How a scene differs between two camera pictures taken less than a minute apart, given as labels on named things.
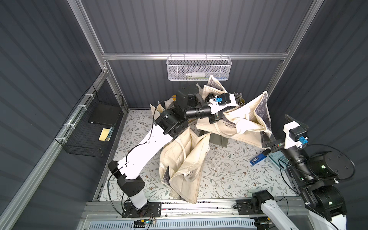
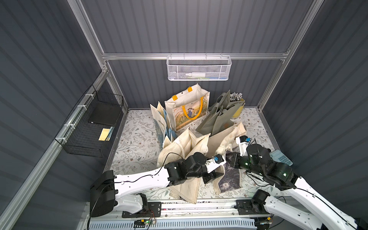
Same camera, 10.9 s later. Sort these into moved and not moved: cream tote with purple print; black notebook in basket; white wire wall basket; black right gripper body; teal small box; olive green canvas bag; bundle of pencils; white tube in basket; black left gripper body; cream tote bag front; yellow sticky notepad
Moved: olive green canvas bag; cream tote with purple print; black right gripper body; black left gripper body
Not moved: black notebook in basket; bundle of pencils; cream tote bag front; white wire wall basket; teal small box; yellow sticky notepad; white tube in basket
